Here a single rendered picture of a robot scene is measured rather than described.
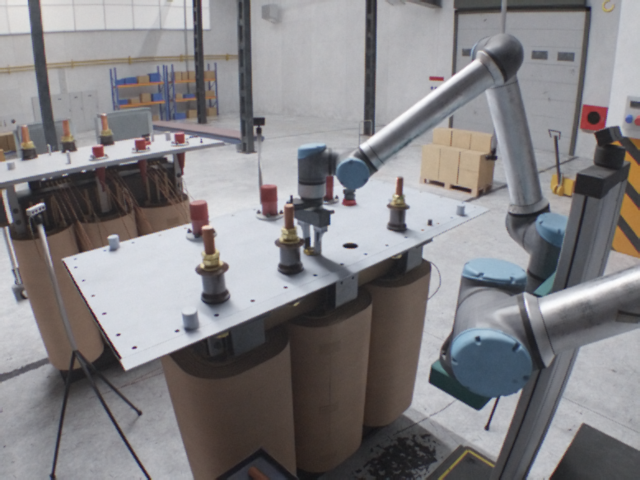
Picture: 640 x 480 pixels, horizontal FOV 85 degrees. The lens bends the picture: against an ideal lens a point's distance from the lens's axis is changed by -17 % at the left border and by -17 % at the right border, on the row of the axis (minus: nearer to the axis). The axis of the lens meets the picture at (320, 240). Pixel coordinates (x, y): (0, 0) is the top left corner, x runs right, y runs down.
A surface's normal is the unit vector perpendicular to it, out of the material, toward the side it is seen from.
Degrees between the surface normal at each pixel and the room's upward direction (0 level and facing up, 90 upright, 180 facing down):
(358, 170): 93
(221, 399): 90
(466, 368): 92
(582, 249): 90
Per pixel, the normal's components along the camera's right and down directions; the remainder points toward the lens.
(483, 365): -0.41, 0.38
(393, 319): 0.20, 0.37
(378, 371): -0.18, 0.37
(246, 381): 0.68, 0.28
